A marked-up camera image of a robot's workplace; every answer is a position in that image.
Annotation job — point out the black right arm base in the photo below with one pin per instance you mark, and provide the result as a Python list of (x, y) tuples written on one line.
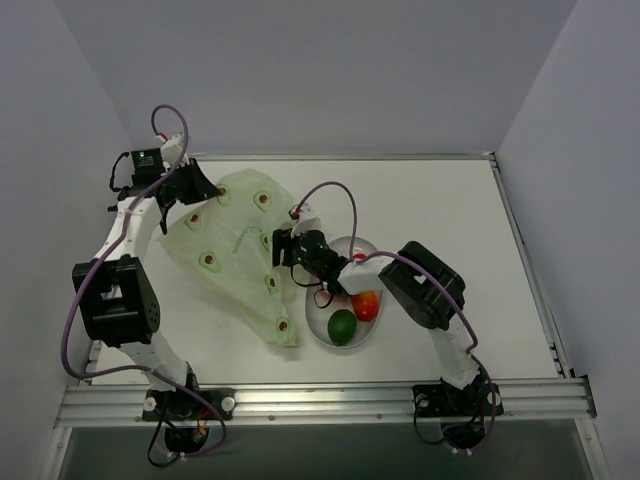
[(467, 417)]

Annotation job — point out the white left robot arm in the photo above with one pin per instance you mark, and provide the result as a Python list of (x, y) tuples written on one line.
[(114, 295)]

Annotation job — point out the green avocado-print plastic bag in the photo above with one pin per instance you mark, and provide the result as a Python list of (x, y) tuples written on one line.
[(225, 244)]

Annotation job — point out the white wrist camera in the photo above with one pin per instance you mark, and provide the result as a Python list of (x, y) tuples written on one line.
[(304, 218), (171, 147)]

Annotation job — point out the pink fake peach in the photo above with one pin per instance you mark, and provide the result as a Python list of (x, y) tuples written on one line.
[(336, 295)]

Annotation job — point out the aluminium front rail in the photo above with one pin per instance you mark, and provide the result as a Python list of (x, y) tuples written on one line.
[(322, 403)]

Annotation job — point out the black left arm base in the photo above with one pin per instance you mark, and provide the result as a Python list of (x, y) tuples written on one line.
[(190, 426)]

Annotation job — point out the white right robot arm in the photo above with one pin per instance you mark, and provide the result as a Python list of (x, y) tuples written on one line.
[(429, 291)]

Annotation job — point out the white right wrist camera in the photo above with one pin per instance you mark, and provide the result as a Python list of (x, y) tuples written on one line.
[(304, 218)]

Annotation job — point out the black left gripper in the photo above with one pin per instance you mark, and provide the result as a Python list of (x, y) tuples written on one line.
[(189, 181)]

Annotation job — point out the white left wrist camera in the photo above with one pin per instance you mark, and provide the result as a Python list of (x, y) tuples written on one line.
[(171, 147)]

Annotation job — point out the white oval plate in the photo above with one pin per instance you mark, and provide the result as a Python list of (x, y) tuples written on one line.
[(318, 313)]

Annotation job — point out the green fake lime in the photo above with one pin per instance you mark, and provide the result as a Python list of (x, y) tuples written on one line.
[(341, 327)]

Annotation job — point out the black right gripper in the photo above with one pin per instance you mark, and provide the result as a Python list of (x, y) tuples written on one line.
[(286, 248)]

